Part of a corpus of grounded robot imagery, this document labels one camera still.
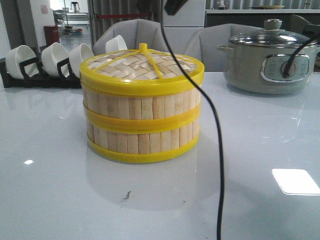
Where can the bamboo steamer drawer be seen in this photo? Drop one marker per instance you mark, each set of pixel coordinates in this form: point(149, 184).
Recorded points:
point(143, 114)
point(143, 148)

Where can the woven bamboo steamer lid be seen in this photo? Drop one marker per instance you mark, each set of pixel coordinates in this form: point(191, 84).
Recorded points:
point(140, 72)

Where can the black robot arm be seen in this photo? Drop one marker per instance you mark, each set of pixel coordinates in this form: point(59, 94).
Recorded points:
point(171, 7)

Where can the right grey chair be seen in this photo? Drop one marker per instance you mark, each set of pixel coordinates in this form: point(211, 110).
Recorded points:
point(203, 44)

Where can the grey chair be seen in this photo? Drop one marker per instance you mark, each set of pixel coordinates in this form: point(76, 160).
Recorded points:
point(203, 44)
point(133, 32)

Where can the white bowl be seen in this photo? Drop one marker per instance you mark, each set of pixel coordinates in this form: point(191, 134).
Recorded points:
point(50, 56)
point(78, 55)
point(14, 57)
point(115, 44)

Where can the left grey chair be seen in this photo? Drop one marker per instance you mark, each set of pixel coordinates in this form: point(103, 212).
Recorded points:
point(133, 32)

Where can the white cabinet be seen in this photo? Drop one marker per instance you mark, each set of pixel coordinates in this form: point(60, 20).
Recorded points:
point(180, 27)

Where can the red barrier tape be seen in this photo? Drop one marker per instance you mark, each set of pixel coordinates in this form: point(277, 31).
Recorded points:
point(123, 16)

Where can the grey-green electric cooking pot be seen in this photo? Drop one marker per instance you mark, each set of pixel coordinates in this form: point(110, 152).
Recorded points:
point(260, 69)

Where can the black bowl rack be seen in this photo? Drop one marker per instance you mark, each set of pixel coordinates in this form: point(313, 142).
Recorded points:
point(66, 78)

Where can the dark counter with white top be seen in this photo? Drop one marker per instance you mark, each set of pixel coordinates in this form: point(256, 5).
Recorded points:
point(256, 17)

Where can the red bin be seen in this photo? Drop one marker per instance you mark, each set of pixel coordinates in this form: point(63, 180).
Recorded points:
point(51, 33)

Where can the glass pot lid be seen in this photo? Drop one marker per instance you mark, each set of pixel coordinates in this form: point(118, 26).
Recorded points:
point(270, 36)

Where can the yellow plate on counter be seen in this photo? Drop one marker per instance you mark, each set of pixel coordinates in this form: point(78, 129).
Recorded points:
point(271, 7)

